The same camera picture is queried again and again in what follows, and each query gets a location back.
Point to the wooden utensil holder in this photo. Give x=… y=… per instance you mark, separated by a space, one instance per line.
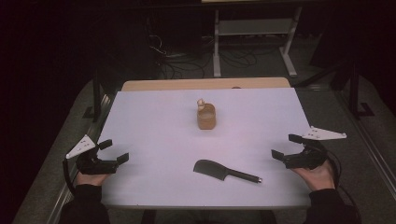
x=206 y=119

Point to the person's left hand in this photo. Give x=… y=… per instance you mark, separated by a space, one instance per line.
x=91 y=179

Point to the white table mat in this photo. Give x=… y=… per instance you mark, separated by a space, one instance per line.
x=186 y=146

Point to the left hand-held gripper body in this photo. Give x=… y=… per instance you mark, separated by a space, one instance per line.
x=93 y=165

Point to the small pale wooden utensil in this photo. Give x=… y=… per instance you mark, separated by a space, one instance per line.
x=200 y=104

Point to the black cleaver knife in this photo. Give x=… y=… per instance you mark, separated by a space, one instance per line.
x=214 y=169

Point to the person's right hand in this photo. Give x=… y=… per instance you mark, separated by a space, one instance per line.
x=317 y=177

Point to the wooden table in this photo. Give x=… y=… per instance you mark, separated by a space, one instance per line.
x=186 y=84

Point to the metal floor rail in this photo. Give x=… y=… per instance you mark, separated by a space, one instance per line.
x=93 y=130
x=367 y=146

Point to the black metal stand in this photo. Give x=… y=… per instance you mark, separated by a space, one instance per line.
x=355 y=93
x=96 y=93

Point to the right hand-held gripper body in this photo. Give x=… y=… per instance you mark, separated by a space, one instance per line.
x=306 y=158

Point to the white metal desk frame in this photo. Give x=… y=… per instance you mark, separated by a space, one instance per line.
x=255 y=28

